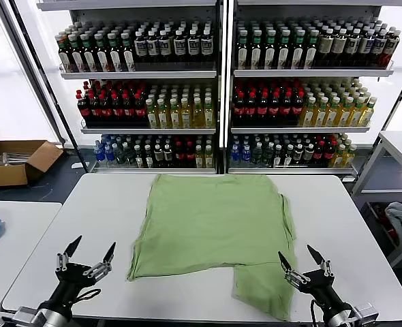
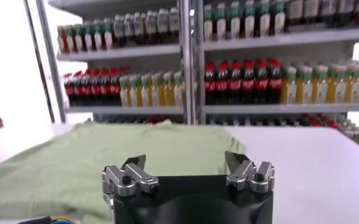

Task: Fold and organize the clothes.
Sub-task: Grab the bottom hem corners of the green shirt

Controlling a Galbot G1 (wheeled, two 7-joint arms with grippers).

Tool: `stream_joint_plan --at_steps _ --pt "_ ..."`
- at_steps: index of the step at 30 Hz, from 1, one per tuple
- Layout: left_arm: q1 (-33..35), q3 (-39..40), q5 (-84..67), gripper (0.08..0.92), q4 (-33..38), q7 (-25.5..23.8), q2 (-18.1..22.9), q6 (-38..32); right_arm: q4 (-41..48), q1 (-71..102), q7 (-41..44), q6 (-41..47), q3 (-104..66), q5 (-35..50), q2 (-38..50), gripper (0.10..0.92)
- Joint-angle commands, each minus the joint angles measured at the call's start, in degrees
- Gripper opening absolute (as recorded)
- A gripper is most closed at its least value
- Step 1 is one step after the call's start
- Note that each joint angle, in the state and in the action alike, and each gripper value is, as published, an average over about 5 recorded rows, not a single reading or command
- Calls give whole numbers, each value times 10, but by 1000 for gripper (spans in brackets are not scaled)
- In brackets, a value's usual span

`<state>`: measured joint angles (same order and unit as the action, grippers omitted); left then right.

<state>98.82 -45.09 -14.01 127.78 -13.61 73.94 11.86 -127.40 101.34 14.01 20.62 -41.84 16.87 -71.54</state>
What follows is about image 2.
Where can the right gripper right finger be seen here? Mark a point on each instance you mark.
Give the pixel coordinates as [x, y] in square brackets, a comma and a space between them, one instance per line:
[252, 176]

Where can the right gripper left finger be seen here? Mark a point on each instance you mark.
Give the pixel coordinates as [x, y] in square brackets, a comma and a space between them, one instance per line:
[127, 181]

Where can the light green shirt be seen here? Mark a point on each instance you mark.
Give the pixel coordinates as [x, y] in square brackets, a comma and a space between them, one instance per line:
[106, 158]

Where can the red cap cola bottle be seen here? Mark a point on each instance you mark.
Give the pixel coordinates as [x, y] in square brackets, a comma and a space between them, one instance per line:
[262, 82]
[69, 89]
[105, 87]
[86, 88]
[236, 82]
[222, 83]
[249, 82]
[115, 86]
[96, 87]
[275, 81]
[77, 89]
[210, 83]

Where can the small yellow tea bottle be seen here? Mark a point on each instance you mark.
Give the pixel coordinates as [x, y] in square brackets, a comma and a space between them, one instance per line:
[354, 133]

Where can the grey metal shelving unit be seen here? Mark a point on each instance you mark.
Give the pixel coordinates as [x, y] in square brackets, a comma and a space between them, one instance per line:
[121, 52]
[289, 39]

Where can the black slanted pole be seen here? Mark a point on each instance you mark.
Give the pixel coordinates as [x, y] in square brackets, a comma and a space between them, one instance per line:
[39, 61]

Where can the white cap blue label bottle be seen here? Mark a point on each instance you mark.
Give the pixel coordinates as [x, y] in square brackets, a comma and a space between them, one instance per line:
[118, 31]
[139, 29]
[174, 25]
[163, 26]
[128, 30]
[151, 27]

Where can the beige label dark bottle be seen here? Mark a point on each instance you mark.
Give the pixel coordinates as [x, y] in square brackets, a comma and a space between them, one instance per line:
[295, 12]
[311, 11]

